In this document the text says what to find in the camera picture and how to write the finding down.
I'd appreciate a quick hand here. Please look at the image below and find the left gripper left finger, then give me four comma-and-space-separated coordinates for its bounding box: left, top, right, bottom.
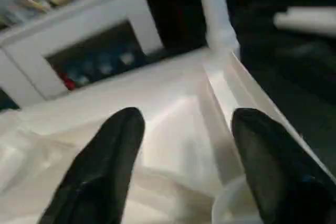
38, 106, 146, 224

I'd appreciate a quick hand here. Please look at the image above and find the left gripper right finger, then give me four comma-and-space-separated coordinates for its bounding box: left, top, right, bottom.
230, 107, 336, 224

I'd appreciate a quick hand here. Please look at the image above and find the white plastic table top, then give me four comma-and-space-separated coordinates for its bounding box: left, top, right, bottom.
0, 48, 336, 224

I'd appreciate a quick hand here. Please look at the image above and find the white plastic table leg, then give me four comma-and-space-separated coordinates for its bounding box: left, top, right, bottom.
272, 6, 336, 39
195, 0, 242, 60

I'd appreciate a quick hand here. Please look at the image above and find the red bottle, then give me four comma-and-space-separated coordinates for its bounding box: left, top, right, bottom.
59, 73, 78, 92

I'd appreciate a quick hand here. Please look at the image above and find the white glass-door cabinet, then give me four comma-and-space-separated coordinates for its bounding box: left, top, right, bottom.
0, 0, 164, 110

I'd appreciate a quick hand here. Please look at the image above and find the black fabric backdrop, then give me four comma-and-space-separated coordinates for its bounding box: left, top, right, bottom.
135, 0, 211, 54

